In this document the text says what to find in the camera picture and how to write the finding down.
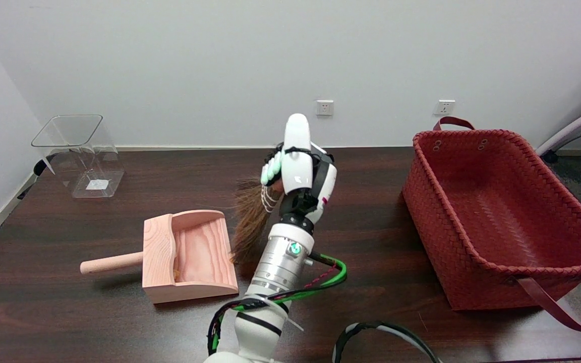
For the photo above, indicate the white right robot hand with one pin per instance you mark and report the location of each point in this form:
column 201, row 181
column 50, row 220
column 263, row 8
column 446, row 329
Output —
column 298, row 166

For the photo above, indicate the brown straw hand broom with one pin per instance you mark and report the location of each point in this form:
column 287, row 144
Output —
column 250, row 227

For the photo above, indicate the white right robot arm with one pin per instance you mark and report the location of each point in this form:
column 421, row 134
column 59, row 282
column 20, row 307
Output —
column 283, row 262

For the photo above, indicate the wooden dustpan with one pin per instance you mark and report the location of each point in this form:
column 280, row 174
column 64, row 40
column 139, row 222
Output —
column 205, row 252

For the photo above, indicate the clear plastic container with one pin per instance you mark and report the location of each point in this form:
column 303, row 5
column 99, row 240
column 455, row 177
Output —
column 96, row 184

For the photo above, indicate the red woven basket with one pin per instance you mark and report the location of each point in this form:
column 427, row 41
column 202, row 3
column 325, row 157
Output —
column 512, row 201

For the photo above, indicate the black table clamp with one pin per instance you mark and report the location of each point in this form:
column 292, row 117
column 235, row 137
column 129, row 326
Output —
column 38, row 169

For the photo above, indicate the pink and grey chair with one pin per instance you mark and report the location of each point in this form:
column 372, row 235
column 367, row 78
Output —
column 573, row 128

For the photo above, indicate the white wall socket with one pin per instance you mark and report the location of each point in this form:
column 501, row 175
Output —
column 324, row 107
column 444, row 107

